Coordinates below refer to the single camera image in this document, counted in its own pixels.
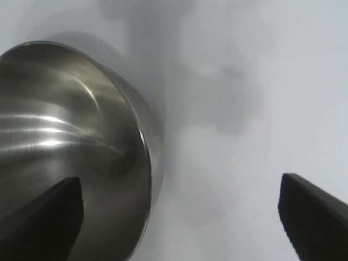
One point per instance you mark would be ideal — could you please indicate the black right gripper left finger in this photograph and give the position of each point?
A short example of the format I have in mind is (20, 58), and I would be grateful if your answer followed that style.
(46, 225)

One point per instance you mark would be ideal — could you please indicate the stainless steel mixing bowl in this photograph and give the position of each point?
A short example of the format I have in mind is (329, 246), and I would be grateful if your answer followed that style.
(68, 122)

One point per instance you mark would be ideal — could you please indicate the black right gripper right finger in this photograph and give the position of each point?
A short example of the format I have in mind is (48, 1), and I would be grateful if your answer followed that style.
(318, 225)

